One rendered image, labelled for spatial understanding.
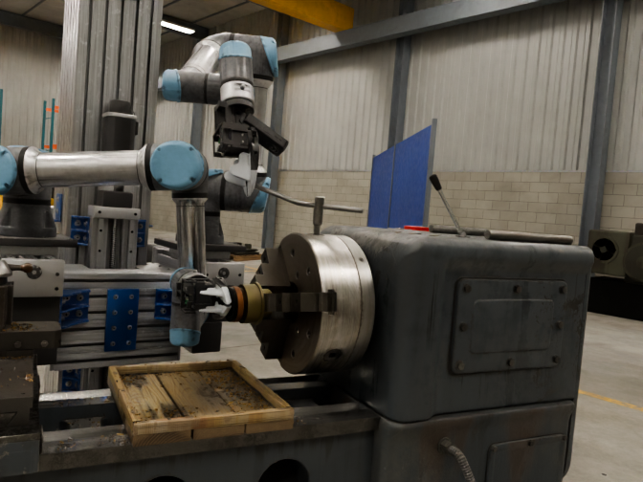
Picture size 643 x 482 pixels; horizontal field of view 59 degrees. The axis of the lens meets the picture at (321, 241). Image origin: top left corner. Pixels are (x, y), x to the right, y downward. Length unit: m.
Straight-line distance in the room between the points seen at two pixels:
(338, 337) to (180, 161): 0.57
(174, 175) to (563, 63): 11.39
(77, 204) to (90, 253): 0.16
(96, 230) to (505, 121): 11.40
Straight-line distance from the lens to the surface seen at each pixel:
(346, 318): 1.18
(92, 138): 1.89
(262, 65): 1.78
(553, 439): 1.58
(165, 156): 1.41
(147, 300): 1.74
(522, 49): 12.97
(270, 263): 1.30
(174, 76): 1.46
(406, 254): 1.18
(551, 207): 11.95
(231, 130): 1.25
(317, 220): 1.27
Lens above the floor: 1.29
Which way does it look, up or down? 3 degrees down
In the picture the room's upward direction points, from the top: 5 degrees clockwise
